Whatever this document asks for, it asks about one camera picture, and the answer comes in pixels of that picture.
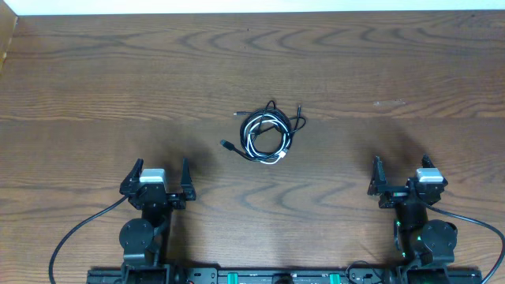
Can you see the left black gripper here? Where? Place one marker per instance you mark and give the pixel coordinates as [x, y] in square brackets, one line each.
[155, 193]

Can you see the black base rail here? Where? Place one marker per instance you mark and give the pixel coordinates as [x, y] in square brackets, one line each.
[284, 276]

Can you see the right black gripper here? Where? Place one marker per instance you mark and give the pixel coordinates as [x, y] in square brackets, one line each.
[405, 193]

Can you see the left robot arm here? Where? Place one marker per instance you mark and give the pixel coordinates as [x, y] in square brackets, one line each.
[143, 239]

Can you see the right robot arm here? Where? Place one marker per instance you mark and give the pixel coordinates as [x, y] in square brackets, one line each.
[427, 245]

